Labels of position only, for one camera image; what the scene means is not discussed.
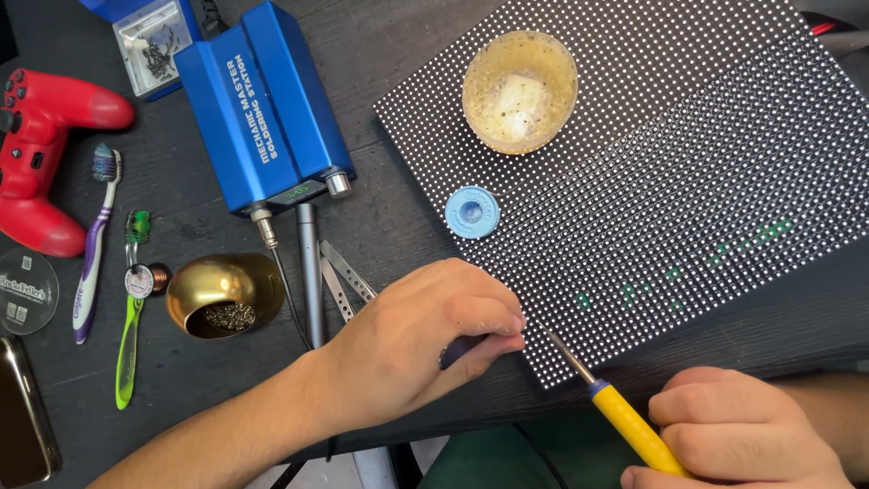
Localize blue solder wick spool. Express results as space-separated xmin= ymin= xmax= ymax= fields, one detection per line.
xmin=444 ymin=185 xmax=502 ymax=240

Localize black device corner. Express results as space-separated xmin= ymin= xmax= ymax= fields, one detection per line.
xmin=0 ymin=0 xmax=20 ymax=66

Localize pile of black screws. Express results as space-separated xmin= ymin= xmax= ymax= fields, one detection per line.
xmin=138 ymin=26 xmax=182 ymax=82

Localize silver perforated tweezers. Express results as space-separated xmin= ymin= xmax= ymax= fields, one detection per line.
xmin=318 ymin=239 xmax=378 ymax=324

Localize black and red object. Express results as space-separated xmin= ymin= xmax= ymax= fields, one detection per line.
xmin=793 ymin=0 xmax=869 ymax=77

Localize black soldering iron cable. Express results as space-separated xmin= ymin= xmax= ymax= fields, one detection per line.
xmin=250 ymin=209 xmax=315 ymax=352

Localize red game controller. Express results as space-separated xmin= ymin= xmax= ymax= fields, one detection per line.
xmin=0 ymin=68 xmax=136 ymax=259

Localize green trousers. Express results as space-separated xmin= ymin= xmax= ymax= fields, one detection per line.
xmin=417 ymin=406 xmax=640 ymax=489

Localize gold tip cleaner holder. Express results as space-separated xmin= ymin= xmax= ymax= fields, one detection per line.
xmin=166 ymin=253 xmax=286 ymax=341

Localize purple white toothbrush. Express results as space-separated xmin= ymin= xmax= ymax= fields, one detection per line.
xmin=72 ymin=143 xmax=124 ymax=345

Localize grey metal pen tool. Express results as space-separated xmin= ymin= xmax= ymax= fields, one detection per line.
xmin=295 ymin=202 xmax=326 ymax=351

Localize yellow soldering iron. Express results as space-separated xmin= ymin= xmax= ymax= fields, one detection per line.
xmin=541 ymin=326 xmax=692 ymax=478

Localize green clear toothbrush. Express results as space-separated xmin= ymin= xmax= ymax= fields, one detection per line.
xmin=114 ymin=209 xmax=152 ymax=412

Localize blue soldering station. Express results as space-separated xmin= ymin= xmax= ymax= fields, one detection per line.
xmin=174 ymin=0 xmax=358 ymax=219

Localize blue clear-lid parts box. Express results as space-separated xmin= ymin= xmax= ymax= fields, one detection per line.
xmin=78 ymin=0 xmax=205 ymax=103

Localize yellowish translucent flux jar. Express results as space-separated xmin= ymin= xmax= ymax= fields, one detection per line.
xmin=462 ymin=30 xmax=579 ymax=156

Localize person's left hand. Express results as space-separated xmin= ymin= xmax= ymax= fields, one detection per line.
xmin=309 ymin=258 xmax=528 ymax=437

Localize copper wire spool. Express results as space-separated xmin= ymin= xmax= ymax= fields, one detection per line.
xmin=124 ymin=262 xmax=173 ymax=300

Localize black LED matrix panel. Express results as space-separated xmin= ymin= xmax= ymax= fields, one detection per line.
xmin=372 ymin=0 xmax=869 ymax=390

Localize dark blue tool handle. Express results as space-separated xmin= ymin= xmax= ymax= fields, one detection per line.
xmin=438 ymin=333 xmax=491 ymax=372

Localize person's right hand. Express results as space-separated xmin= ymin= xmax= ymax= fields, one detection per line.
xmin=620 ymin=367 xmax=854 ymax=489

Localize brass cleaning wool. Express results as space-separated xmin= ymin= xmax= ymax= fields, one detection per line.
xmin=201 ymin=301 xmax=258 ymax=334

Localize black smartphone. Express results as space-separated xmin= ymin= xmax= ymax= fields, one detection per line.
xmin=0 ymin=335 xmax=64 ymax=489

